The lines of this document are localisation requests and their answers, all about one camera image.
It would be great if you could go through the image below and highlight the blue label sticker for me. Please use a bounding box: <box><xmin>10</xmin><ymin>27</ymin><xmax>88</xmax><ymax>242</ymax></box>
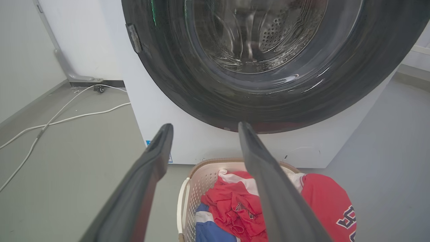
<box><xmin>146</xmin><ymin>140</ymin><xmax>173</xmax><ymax>164</ymax></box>

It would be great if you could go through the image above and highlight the dark round washing machine door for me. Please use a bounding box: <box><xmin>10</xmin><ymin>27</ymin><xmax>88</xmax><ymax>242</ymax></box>
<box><xmin>121</xmin><ymin>0</ymin><xmax>430</xmax><ymax>134</ymax></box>

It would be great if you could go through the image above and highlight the blue and white garment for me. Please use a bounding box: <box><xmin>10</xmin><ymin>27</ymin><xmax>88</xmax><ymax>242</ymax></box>
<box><xmin>195</xmin><ymin>203</ymin><xmax>241</xmax><ymax>242</ymax></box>

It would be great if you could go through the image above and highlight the red jersey with lettering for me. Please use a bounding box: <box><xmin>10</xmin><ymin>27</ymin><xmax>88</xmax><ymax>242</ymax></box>
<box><xmin>201</xmin><ymin>170</ymin><xmax>357</xmax><ymax>242</ymax></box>

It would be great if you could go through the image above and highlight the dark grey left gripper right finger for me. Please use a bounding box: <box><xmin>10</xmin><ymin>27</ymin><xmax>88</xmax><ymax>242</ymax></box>
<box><xmin>238</xmin><ymin>122</ymin><xmax>333</xmax><ymax>242</ymax></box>

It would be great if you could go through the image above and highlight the white washing machine body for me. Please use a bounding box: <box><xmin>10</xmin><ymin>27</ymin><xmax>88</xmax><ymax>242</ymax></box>
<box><xmin>99</xmin><ymin>0</ymin><xmax>400</xmax><ymax>169</ymax></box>

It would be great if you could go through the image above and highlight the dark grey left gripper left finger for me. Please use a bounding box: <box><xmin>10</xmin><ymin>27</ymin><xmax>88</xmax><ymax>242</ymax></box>
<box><xmin>79</xmin><ymin>123</ymin><xmax>174</xmax><ymax>242</ymax></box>

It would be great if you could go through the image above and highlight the white plastic laundry basket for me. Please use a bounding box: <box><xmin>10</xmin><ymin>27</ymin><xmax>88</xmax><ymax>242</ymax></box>
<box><xmin>177</xmin><ymin>158</ymin><xmax>301</xmax><ymax>242</ymax></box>

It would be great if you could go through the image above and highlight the grey metal stand leg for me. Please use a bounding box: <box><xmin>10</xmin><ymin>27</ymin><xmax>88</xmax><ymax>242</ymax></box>
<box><xmin>33</xmin><ymin>0</ymin><xmax>104</xmax><ymax>83</ymax></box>

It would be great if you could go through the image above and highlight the white power cable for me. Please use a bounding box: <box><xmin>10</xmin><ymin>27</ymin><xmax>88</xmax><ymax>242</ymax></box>
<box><xmin>0</xmin><ymin>102</ymin><xmax>131</xmax><ymax>150</ymax></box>
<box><xmin>0</xmin><ymin>84</ymin><xmax>127</xmax><ymax>193</ymax></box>

